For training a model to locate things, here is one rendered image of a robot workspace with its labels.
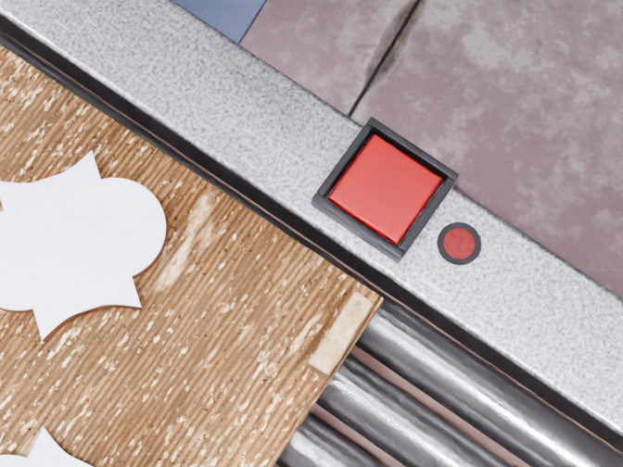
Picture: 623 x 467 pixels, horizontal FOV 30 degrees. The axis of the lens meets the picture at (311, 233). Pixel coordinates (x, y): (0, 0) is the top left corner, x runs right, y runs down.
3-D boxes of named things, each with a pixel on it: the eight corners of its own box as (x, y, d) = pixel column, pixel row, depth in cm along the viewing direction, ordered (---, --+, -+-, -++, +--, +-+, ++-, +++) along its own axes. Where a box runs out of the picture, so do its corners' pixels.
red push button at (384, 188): (372, 138, 85) (374, 132, 83) (440, 183, 84) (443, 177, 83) (325, 202, 83) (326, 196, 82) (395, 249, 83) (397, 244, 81)
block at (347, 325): (352, 296, 80) (355, 288, 77) (375, 311, 79) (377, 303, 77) (304, 368, 78) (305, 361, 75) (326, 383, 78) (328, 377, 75)
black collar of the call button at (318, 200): (369, 123, 85) (371, 115, 83) (456, 181, 84) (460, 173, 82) (310, 205, 83) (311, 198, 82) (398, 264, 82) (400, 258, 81)
